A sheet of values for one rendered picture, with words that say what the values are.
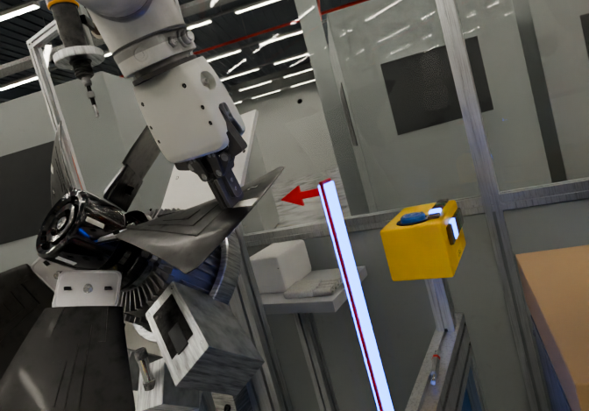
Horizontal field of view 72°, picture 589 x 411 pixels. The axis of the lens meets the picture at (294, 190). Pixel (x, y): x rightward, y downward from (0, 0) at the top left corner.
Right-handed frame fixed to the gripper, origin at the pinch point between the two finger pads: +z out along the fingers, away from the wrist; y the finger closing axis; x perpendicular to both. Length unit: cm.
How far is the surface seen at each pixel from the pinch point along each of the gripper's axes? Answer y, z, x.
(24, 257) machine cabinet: 264, 44, -84
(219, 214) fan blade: 1.2, 2.3, 1.9
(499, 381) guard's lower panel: -13, 91, -48
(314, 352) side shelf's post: 32, 69, -36
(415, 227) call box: -14.6, 20.3, -18.5
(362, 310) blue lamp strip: -12.9, 16.8, 3.4
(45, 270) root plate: 41.5, 5.1, 4.5
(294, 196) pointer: -8.0, 3.2, -0.9
